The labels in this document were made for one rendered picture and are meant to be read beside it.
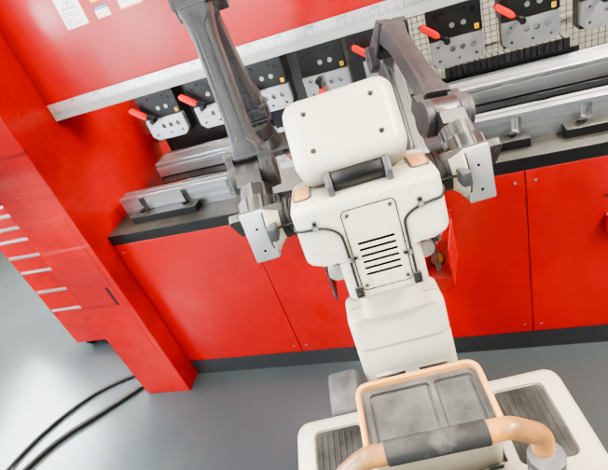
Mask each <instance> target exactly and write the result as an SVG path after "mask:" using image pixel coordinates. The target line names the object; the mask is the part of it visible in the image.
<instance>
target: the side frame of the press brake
mask: <svg viewBox="0 0 608 470"><path fill-rule="evenodd" d="M134 99H135V98H134ZM134 99H131V100H128V101H125V102H122V103H118V104H113V105H109V106H107V107H103V108H100V109H97V110H93V111H90V112H88V113H84V114H81V115H77V116H74V117H69V118H66V119H62V120H59V121H56V120H55V118H54V117H53V115H52V114H51V113H50V111H49V110H48V107H47V106H46V104H45V102H44V101H43V99H42V98H41V96H40V95H39V93H38V91H37V90H36V88H35V86H34V84H33V83H32V81H31V80H30V78H29V77H28V76H27V74H26V73H25V71H24V70H23V68H22V66H21V64H20V63H19V61H18V59H17V58H16V56H15V55H14V53H13V52H12V50H11V48H10V47H9V45H8V44H7V41H6V40H5V38H4V37H3V36H2V35H1V33H0V204H1V205H2V206H3V207H4V209H5V210H6V211H7V213H8V214H9V215H10V217H11V218H12V219H13V221H14V222H15V223H16V224H17V226H18V227H19V228H20V230H21V231H22V232H23V234H24V235H25V236H26V238H27V239H28V240H29V241H30V243H31V244H32V245H33V246H34V248H35V249H36V251H37V252H38V253H39V254H40V255H41V256H42V257H43V259H44V260H45V261H46V262H47V264H48V265H49V267H50V268H51V269H52V270H53V272H54V273H55V274H56V276H57V277H58V278H59V279H60V281H61V282H62V284H63V285H64V286H65V287H66V289H67V290H68V291H69V293H70V294H71V295H72V296H73V298H74V299H75V300H76V302H77V303H78V304H79V306H80V307H81V308H82V309H83V311H84V312H85V313H86V314H87V315H88V316H89V318H90V319H91V320H92V322H93V323H94V324H95V325H96V327H97V328H98V329H99V331H100V332H101V333H102V334H103V336H104V337H105V339H106V340H107V341H108V342H109V344H110V345H111V346H112V348H113V349H114V350H115V351H116V353H117V354H118V356H119V357H120V358H121V359H122V361H123V362H124V363H125V364H126V366H127V367H128V368H129V370H130V371H131V372H132V374H133V375H134V376H135V378H136V379H137V380H139V382H140V383H141V384H142V386H143V387H144V388H145V390H146V391H147V392H148V393H149V394H150V393H164V392H178V391H190V390H191V388H192V385H193V383H194V380H195V379H196V376H197V374H198V372H197V370H196V369H195V367H194V366H193V365H192V364H191V362H190V361H189V360H188V359H187V356H186V355H185V353H184V352H183V350H182V349H181V347H180V346H179V344H178V343H177V341H176V340H175V338H174V337H173V335H172V333H171V332H170V330H169V329H168V327H167V326H166V325H165V324H164V322H163V321H162V319H161V318H160V316H159V314H158V313H157V311H156V310H155V308H154V307H153V305H152V304H151V302H150V301H149V299H148V298H147V296H146V295H145V293H144V291H143V290H142V288H141V287H140V285H139V284H138V283H137V282H136V280H135V278H134V277H133V275H132V274H131V272H130V270H129V269H128V267H127V266H126V264H125V263H124V261H123V260H122V258H121V257H120V255H119V254H118V252H117V250H116V249H115V247H114V245H112V243H111V242H110V241H109V240H108V236H109V235H110V234H111V233H112V231H113V230H114V229H115V228H116V227H117V225H118V224H119V223H120V222H121V220H122V219H123V218H124V217H125V216H126V214H127V212H126V210H125V209H124V207H123V206H122V204H121V202H120V201H119V200H120V199H121V198H123V197H124V195H125V194H126V193H129V192H133V191H137V190H141V189H146V188H150V187H157V186H161V185H166V184H165V183H164V181H163V179H162V177H160V175H159V172H158V170H157V167H156V165H155V164H156V163H157V162H158V161H159V160H160V159H161V157H162V156H163V155H166V153H167V152H169V151H172V150H171V149H170V147H169V145H168V143H167V141H166V140H163V141H159V142H157V140H156V138H155V137H153V135H152V133H151V131H150V129H149V128H148V126H147V124H146V121H145V120H142V119H140V118H138V117H135V116H133V115H131V114H129V110H130V109H136V110H138V111H140V109H139V107H138V105H137V103H136V102H135V100H134ZM140 112H141V111H140Z"/></svg>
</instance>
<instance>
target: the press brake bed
mask: <svg viewBox="0 0 608 470"><path fill-rule="evenodd" d="M494 180H495V186H496V193H497V195H496V197H492V198H489V199H485V200H480V201H477V202H473V203H471V202H470V201H469V200H468V199H467V198H466V197H465V196H463V195H462V194H460V193H459V192H457V191H455V190H451V191H446V192H445V194H444V197H445V202H446V206H447V209H450V210H451V217H452V223H453V228H454V234H455V240H456V246H457V252H458V262H457V275H456V287H455V290H440V292H441V294H442V296H443V298H444V301H445V305H446V310H447V314H448V318H449V326H450V329H451V333H452V337H453V341H454V346H455V350H456V353H470V352H483V351H494V350H506V349H518V348H531V347H542V346H554V345H566V344H578V343H590V342H602V341H608V233H606V231H605V216H606V213H608V155H605V156H599V157H595V158H590V159H580V160H575V161H570V162H564V163H560V164H554V165H549V166H545V167H539V168H534V169H529V170H524V171H518V172H513V173H504V174H499V175H494ZM114 247H115V249H116V250H117V252H118V254H119V255H120V257H121V258H122V260H123V261H124V263H125V264H126V266H127V267H128V269H129V270H130V272H131V274H132V275H133V277H134V278H135V280H136V282H137V283H138V284H139V285H140V287H141V288H142V290H143V291H144V293H145V295H146V296H147V298H148V299H149V301H150V302H151V304H152V305H153V307H154V308H155V310H156V311H157V313H158V314H159V316H160V318H161V319H162V321H163V322H164V324H165V325H166V326H167V327H168V329H169V330H170V332H171V333H172V335H173V337H174V338H175V340H176V341H177V343H178V344H179V346H180V347H181V349H182V350H183V352H184V353H185V355H186V356H187V359H188V360H189V361H190V362H191V364H192V365H193V366H194V367H195V369H196V370H197V372H198V373H209V372H220V371H232V370H245V369H257V368H269V367H280V366H304V365H316V364H327V363H339V362H351V361H361V360H360V357H359V354H358V351H357V348H356V346H355V343H354V340H353V337H352V332H351V329H350V327H349V324H348V317H347V311H346V304H345V303H346V300H347V298H348V297H350V293H349V290H348V287H347V284H346V282H345V279H343V280H340V281H336V284H337V289H338V296H339V300H336V298H335V296H334V294H333V290H332V287H331V284H330V282H329V280H328V277H327V274H326V271H325V269H324V267H320V266H313V265H312V264H310V263H309V262H308V261H307V259H306V257H305V254H304V251H303V249H302V246H301V243H300V240H299V237H298V235H293V236H291V237H288V238H287V239H286V241H285V242H284V244H283V248H282V252H281V256H280V257H277V258H274V259H271V260H268V261H264V262H261V263H257V261H256V257H255V255H254V252H253V250H252V247H251V245H250V243H249V241H248V239H247V236H245V237H243V236H241V235H240V234H239V233H238V232H237V231H235V230H234V229H233V228H232V227H231V226H230V225H224V226H220V227H214V228H206V229H200V230H195V231H189V232H185V233H179V234H174V235H170V236H164V237H159V238H154V239H149V240H143V241H138V242H129V243H124V244H119V245H114Z"/></svg>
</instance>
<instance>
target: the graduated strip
mask: <svg viewBox="0 0 608 470"><path fill-rule="evenodd" d="M424 1H427V0H386V1H383V2H380V3H377V4H374V5H371V6H368V7H363V8H359V9H356V10H354V11H351V12H347V13H344V14H341V15H338V16H336V17H332V18H329V19H326V20H323V21H317V22H315V23H312V24H309V25H305V26H302V27H299V28H296V29H294V30H290V31H287V32H284V33H281V34H277V35H273V36H270V37H267V38H263V39H260V40H257V41H255V42H251V43H248V44H245V45H242V46H239V47H236V49H237V51H238V53H239V55H240V57H242V56H245V55H249V54H252V53H255V52H259V51H261V50H264V49H268V48H273V47H276V46H280V45H282V44H285V43H289V42H292V41H295V40H299V39H301V38H304V37H307V36H311V35H316V34H319V33H322V32H325V31H329V30H332V29H335V28H339V27H341V26H344V25H347V24H351V23H354V22H357V21H362V20H365V19H369V18H372V17H375V16H379V15H381V14H384V13H387V12H391V11H394V10H397V9H400V8H403V7H409V6H412V5H415V4H419V3H421V2H424ZM202 68H203V67H202V65H201V62H200V59H197V60H194V61H191V62H186V63H182V64H179V65H176V66H174V67H170V68H167V69H164V70H161V71H158V72H155V73H152V74H149V75H146V76H140V77H137V78H135V79H132V80H128V81H125V82H122V83H119V84H116V85H113V86H110V87H107V88H104V89H100V90H96V91H93V92H89V93H86V94H83V95H80V96H77V97H74V98H71V99H68V100H65V101H61V102H58V103H55V104H51V105H47V107H48V109H49V111H50V113H51V114H54V113H58V112H61V111H63V110H67V109H70V108H73V107H76V106H80V105H82V104H88V103H91V102H94V101H98V100H101V99H103V98H107V97H110V96H113V95H116V94H120V93H122V92H125V91H129V90H134V89H138V88H141V87H143V86H147V85H150V84H153V83H156V82H160V81H162V80H165V79H169V78H172V77H175V76H180V75H183V74H187V73H190V72H193V71H196V70H200V69H202Z"/></svg>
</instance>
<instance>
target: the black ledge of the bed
mask: <svg viewBox="0 0 608 470"><path fill-rule="evenodd" d="M531 141H532V145H530V146H525V147H521V148H516V149H511V150H506V151H502V152H500V154H499V157H498V159H497V161H496V162H495V163H494V164H492V168H493V174H494V175H499V174H504V173H513V172H518V171H524V170H529V169H534V168H539V167H545V166H549V165H554V164H560V163H564V162H570V161H575V160H580V159H590V158H595V157H599V156H605V155H608V131H601V132H596V133H591V134H587V135H582V136H577V137H573V138H566V137H565V135H564V134H563V132H562V131H560V132H555V133H550V134H546V135H541V136H536V137H532V138H531ZM241 201H242V200H241V196H239V197H238V196H237V197H236V198H232V199H227V200H220V201H215V202H210V203H205V204H203V205H202V206H201V207H200V209H199V210H198V211H197V212H195V213H190V214H181V215H177V216H172V217H167V218H162V219H158V220H153V221H148V222H144V223H139V224H134V223H133V221H132V219H130V217H129V215H128V214H126V216H125V217H124V218H123V219H122V220H121V222H120V223H119V224H118V225H117V227H116V228H115V229H114V230H113V231H112V233H111V234H110V235H109V236H108V240H109V241H110V242H111V243H112V245H119V244H124V243H129V242H138V241H143V240H149V239H154V238H159V237H164V236H170V235H174V234H179V233H185V232H189V231H195V230H200V229H206V228H214V227H220V226H224V225H229V221H228V218H229V217H230V216H233V215H235V214H239V208H238V205H239V204H240V202H241Z"/></svg>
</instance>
